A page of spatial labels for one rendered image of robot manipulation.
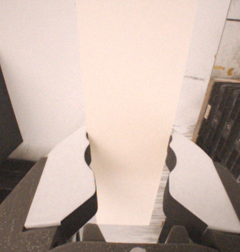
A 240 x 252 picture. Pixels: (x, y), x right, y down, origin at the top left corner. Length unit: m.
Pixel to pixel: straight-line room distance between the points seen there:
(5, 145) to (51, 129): 0.13
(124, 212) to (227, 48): 1.21
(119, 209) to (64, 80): 0.33
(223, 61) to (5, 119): 1.25
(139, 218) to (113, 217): 0.03
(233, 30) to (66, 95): 1.12
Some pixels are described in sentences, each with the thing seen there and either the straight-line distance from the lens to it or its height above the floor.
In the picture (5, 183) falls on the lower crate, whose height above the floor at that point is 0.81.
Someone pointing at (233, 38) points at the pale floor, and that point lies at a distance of 1.29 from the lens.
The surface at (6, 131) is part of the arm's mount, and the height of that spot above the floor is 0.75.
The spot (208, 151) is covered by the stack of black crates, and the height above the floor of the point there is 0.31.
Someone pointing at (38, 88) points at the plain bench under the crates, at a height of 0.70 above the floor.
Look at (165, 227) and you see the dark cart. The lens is 2.12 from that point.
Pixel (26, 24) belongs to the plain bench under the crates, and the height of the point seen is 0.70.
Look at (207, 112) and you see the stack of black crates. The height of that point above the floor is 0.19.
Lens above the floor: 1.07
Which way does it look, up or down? 61 degrees down
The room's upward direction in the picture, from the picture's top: 177 degrees counter-clockwise
